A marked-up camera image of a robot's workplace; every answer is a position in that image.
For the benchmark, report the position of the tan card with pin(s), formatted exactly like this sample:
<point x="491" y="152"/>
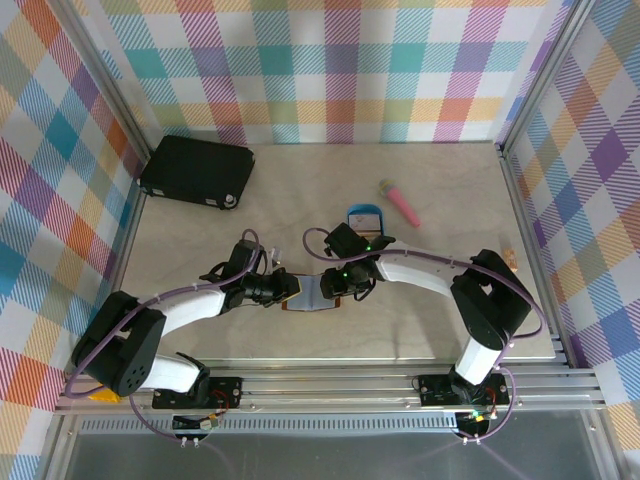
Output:
<point x="372" y="234"/>

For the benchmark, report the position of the aluminium side rail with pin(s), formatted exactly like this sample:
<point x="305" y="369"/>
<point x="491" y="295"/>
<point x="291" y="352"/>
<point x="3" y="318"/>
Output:
<point x="131" y="215"/>
<point x="525" y="225"/>

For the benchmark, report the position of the brown leather card holder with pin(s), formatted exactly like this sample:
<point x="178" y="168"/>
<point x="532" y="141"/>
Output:
<point x="310" y="295"/>

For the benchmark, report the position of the pink toy microphone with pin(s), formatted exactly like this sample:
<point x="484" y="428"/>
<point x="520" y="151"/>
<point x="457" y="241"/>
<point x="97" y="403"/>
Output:
<point x="402" y="205"/>

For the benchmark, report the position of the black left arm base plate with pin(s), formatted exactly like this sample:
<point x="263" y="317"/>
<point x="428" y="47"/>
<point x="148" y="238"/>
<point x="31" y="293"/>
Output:
<point x="225" y="392"/>

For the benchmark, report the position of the aluminium corner post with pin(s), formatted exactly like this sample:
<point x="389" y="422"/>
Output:
<point x="106" y="75"/>
<point x="542" y="75"/>

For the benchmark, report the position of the small patterned wooden block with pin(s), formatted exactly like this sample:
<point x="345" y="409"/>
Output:
<point x="510" y="259"/>

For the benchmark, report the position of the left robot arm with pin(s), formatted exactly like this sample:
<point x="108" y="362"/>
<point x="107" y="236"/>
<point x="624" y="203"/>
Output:
<point x="190" y="307"/>

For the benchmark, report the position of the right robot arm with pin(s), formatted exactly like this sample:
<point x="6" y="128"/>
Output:
<point x="415" y="270"/>

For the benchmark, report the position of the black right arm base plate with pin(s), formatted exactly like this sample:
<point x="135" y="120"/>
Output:
<point x="435" y="390"/>

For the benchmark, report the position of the black zip case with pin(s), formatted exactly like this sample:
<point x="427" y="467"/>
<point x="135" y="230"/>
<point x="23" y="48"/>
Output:
<point x="195" y="167"/>

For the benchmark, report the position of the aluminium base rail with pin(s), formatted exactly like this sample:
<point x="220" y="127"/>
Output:
<point x="325" y="395"/>

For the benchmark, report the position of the yellow plastic clamp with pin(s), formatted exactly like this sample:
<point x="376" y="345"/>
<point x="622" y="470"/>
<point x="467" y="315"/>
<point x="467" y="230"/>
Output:
<point x="105" y="397"/>

